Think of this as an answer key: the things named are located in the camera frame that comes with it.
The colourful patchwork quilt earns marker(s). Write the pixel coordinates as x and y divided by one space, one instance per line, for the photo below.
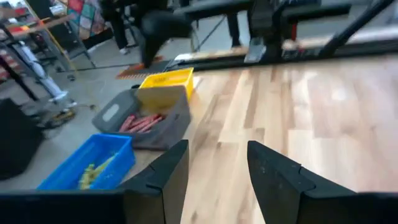
85 17

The silver cylindrical stand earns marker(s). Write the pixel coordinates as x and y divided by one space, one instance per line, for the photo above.
40 71

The grey plastic bin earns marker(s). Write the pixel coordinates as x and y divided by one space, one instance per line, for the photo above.
171 130

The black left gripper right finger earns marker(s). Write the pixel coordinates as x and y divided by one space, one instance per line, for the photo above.
280 199

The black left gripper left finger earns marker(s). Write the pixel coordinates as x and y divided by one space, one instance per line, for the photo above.
161 193

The black aluminium table frame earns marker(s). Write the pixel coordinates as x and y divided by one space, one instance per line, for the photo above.
311 53

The yellow plastic basket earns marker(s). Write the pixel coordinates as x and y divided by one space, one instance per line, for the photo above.
164 93

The black bulky floor object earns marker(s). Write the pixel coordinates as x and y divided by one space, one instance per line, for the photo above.
18 140

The wooden workbench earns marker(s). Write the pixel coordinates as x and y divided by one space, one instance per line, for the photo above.
46 23

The blue plastic basket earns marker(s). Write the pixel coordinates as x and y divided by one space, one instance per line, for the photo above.
77 161

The red crayon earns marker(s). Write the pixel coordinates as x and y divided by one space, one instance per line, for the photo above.
127 124
141 121
147 124

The person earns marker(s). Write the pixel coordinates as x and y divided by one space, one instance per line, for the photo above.
116 25

